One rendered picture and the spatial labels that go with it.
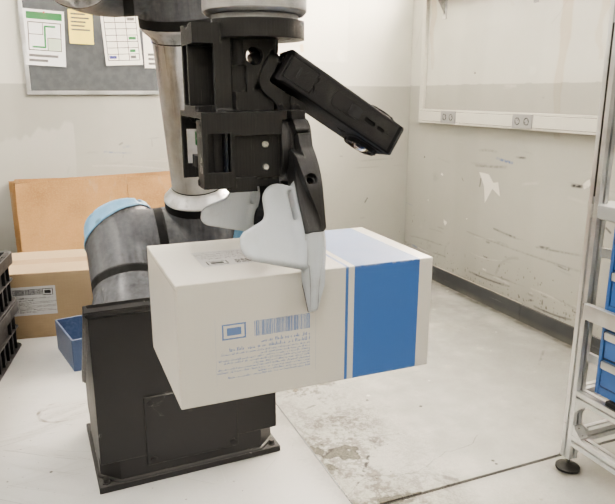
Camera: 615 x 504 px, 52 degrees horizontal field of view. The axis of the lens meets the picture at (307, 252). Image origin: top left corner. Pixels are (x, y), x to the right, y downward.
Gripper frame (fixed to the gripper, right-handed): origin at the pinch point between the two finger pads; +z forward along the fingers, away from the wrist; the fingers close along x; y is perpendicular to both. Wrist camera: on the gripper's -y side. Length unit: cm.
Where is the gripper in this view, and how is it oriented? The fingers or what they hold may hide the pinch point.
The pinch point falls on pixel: (285, 283)
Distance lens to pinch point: 50.8
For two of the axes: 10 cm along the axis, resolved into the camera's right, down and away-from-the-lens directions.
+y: -9.2, 1.0, -3.7
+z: 0.0, 9.7, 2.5
